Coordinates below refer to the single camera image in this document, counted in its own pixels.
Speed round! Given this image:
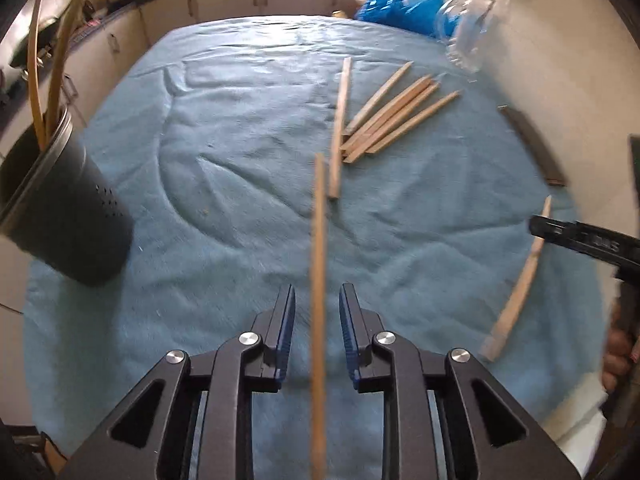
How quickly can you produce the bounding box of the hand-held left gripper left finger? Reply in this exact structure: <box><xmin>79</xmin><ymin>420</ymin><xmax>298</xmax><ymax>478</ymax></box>
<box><xmin>69</xmin><ymin>284</ymin><xmax>297</xmax><ymax>480</ymax></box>

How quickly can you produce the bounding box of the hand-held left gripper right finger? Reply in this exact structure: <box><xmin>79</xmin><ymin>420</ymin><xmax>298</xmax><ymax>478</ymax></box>
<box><xmin>339</xmin><ymin>282</ymin><xmax>583</xmax><ymax>480</ymax></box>

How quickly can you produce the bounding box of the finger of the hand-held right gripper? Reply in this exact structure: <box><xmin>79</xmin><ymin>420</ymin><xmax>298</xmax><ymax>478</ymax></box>
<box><xmin>528</xmin><ymin>215</ymin><xmax>640</xmax><ymax>264</ymax></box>

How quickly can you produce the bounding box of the light wooden chopstick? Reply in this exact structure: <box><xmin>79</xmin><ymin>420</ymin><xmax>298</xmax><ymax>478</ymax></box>
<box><xmin>340</xmin><ymin>75</ymin><xmax>432</xmax><ymax>152</ymax></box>
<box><xmin>44</xmin><ymin>0</ymin><xmax>99</xmax><ymax>140</ymax></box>
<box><xmin>344</xmin><ymin>61</ymin><xmax>415</xmax><ymax>137</ymax></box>
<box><xmin>328</xmin><ymin>56</ymin><xmax>353</xmax><ymax>200</ymax></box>
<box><xmin>365</xmin><ymin>90</ymin><xmax>461</xmax><ymax>156</ymax></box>
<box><xmin>350</xmin><ymin>85</ymin><xmax>437</xmax><ymax>159</ymax></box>
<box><xmin>480</xmin><ymin>195</ymin><xmax>552</xmax><ymax>362</ymax></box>
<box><xmin>27</xmin><ymin>0</ymin><xmax>49</xmax><ymax>151</ymax></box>
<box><xmin>309</xmin><ymin>154</ymin><xmax>330</xmax><ymax>480</ymax></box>
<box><xmin>342</xmin><ymin>81</ymin><xmax>441</xmax><ymax>162</ymax></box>

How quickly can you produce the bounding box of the black perforated chopstick holder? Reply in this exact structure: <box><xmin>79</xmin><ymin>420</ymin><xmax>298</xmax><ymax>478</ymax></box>
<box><xmin>0</xmin><ymin>107</ymin><xmax>135</xmax><ymax>288</ymax></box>

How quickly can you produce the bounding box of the person's right hand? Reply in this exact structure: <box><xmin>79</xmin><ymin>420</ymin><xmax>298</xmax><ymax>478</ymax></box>
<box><xmin>602</xmin><ymin>304</ymin><xmax>637</xmax><ymax>395</ymax></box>

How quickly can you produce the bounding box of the dark flat strip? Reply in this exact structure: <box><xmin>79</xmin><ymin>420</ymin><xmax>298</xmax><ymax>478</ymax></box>
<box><xmin>497</xmin><ymin>105</ymin><xmax>566</xmax><ymax>187</ymax></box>

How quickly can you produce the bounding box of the blue towel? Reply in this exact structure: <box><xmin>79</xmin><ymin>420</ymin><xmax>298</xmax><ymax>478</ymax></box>
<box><xmin>22</xmin><ymin>15</ymin><xmax>603</xmax><ymax>480</ymax></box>

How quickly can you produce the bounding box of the clear glass mug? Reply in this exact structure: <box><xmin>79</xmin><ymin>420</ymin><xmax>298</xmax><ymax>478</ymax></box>
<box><xmin>434</xmin><ymin>0</ymin><xmax>501</xmax><ymax>73</ymax></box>

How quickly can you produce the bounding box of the blue plastic bag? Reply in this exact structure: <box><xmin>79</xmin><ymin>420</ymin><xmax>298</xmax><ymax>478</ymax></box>
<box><xmin>354</xmin><ymin>0</ymin><xmax>461</xmax><ymax>38</ymax></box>

